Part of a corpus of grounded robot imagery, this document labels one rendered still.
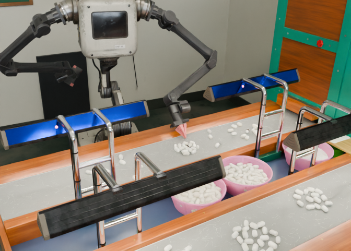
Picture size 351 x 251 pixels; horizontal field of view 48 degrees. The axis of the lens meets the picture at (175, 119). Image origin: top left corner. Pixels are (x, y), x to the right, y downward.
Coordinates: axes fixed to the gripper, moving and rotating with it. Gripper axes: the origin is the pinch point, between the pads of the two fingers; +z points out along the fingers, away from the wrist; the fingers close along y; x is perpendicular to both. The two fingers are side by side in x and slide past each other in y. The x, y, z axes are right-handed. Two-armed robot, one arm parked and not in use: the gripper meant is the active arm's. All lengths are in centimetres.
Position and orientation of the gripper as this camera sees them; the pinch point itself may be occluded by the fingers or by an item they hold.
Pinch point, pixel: (185, 136)
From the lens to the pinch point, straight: 223.2
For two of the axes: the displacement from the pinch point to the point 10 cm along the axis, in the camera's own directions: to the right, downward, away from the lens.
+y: 8.6, -1.9, 4.8
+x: -3.6, 4.4, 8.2
